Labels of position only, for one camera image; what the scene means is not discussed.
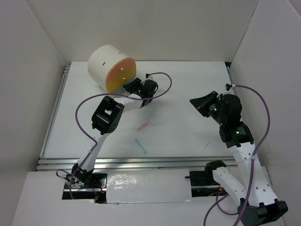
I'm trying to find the purple cable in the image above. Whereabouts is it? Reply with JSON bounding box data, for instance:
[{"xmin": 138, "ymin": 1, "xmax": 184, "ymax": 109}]
[
  {"xmin": 69, "ymin": 72, "xmax": 173, "ymax": 200},
  {"xmin": 203, "ymin": 83, "xmax": 271, "ymax": 226}
]

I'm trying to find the white foil sheet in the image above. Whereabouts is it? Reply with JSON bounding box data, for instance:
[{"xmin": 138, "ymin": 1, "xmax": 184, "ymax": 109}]
[{"xmin": 106, "ymin": 169, "xmax": 193, "ymax": 204}]

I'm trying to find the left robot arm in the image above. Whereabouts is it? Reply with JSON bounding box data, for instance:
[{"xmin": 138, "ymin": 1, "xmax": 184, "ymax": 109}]
[{"xmin": 64, "ymin": 74, "xmax": 158, "ymax": 188}]

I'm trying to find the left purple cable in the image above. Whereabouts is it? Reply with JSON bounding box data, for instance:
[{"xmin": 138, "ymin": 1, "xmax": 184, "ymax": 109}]
[{"xmin": 69, "ymin": 72, "xmax": 173, "ymax": 200}]

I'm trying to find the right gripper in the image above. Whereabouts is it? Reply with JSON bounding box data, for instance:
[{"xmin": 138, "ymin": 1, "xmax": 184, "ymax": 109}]
[{"xmin": 190, "ymin": 90, "xmax": 226, "ymax": 125}]

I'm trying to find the aluminium rail frame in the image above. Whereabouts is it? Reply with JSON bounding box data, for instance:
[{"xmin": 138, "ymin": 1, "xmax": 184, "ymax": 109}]
[{"xmin": 36, "ymin": 61, "xmax": 236, "ymax": 171}]

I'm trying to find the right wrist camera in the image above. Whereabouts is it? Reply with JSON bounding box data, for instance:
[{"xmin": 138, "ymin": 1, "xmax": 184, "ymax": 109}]
[{"xmin": 225, "ymin": 83, "xmax": 236, "ymax": 91}]

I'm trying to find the pink razor stick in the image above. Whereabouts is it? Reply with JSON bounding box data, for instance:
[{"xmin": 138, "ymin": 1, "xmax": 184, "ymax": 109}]
[{"xmin": 137, "ymin": 122, "xmax": 149, "ymax": 131}]

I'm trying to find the teal razor stick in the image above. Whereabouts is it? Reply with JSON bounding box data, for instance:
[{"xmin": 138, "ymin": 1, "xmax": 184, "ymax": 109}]
[{"xmin": 135, "ymin": 137, "xmax": 147, "ymax": 154}]

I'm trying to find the white round drawer cabinet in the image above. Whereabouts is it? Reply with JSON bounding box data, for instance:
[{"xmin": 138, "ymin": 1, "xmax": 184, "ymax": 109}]
[{"xmin": 87, "ymin": 45, "xmax": 128, "ymax": 92}]

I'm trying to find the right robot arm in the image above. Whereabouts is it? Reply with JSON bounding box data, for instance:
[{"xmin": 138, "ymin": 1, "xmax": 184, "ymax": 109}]
[{"xmin": 190, "ymin": 91, "xmax": 288, "ymax": 226}]

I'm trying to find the yellow drawer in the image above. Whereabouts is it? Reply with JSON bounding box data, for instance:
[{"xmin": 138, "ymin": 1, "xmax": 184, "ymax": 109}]
[{"xmin": 105, "ymin": 66, "xmax": 136, "ymax": 93}]

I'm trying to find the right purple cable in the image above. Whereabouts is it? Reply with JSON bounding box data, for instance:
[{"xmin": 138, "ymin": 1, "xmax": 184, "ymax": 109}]
[{"xmin": 203, "ymin": 83, "xmax": 271, "ymax": 226}]

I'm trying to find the pink top drawer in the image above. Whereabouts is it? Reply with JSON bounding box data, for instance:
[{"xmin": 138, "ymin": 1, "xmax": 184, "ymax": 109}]
[{"xmin": 105, "ymin": 57, "xmax": 136, "ymax": 83}]

